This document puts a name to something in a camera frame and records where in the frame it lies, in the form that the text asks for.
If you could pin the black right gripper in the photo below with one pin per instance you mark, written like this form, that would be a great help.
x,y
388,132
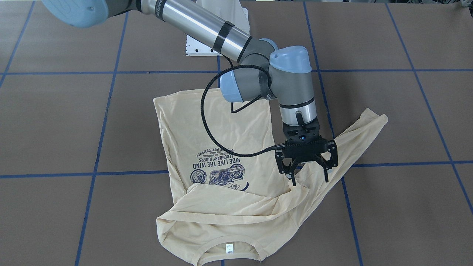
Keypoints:
x,y
282,161

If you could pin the cream long-sleeve graphic shirt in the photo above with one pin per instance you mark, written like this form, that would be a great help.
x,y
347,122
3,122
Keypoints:
x,y
227,207

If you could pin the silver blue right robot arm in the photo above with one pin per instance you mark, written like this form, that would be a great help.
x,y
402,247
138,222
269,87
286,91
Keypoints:
x,y
262,71

